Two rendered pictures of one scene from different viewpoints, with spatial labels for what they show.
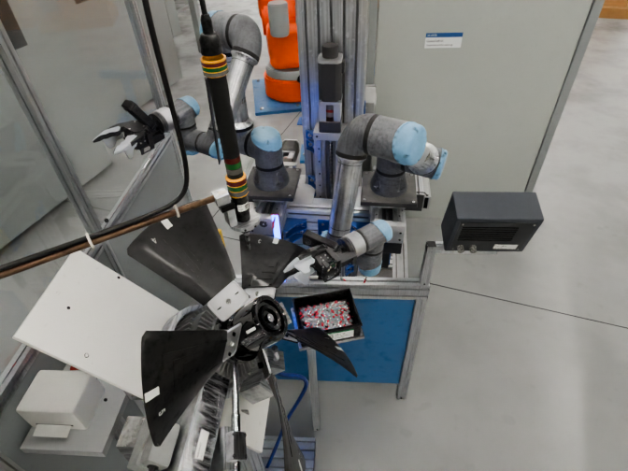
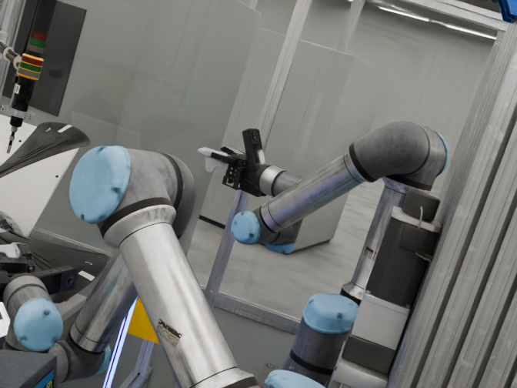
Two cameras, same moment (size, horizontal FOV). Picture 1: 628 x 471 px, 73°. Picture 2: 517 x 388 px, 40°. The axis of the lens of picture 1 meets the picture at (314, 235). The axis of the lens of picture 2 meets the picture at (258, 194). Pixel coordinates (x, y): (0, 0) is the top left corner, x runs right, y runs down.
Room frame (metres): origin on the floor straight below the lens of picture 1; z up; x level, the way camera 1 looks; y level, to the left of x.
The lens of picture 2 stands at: (1.26, -1.33, 1.68)
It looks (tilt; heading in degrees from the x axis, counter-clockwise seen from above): 9 degrees down; 89
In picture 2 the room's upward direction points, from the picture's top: 18 degrees clockwise
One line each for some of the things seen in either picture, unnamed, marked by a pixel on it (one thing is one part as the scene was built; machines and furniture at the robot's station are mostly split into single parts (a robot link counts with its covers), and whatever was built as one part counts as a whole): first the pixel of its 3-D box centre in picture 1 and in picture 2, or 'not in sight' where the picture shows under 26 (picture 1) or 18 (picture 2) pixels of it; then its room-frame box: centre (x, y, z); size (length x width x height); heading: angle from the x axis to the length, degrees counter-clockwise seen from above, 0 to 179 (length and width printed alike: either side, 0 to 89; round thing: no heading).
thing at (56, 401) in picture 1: (60, 404); not in sight; (0.61, 0.75, 0.92); 0.17 x 0.16 x 0.11; 85
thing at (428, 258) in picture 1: (427, 264); not in sight; (1.05, -0.40, 0.96); 0.03 x 0.03 x 0.20; 85
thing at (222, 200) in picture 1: (236, 206); (22, 91); (0.74, 0.17, 1.50); 0.09 x 0.07 x 0.10; 120
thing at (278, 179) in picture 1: (270, 171); (309, 376); (1.51, 0.17, 1.09); 0.15 x 0.15 x 0.10
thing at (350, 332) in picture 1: (325, 317); not in sight; (0.92, -0.03, 0.85); 0.22 x 0.17 x 0.07; 100
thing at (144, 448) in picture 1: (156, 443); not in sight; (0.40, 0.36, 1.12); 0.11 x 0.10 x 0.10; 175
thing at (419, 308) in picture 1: (409, 352); not in sight; (1.05, -0.40, 0.39); 0.04 x 0.04 x 0.78; 85
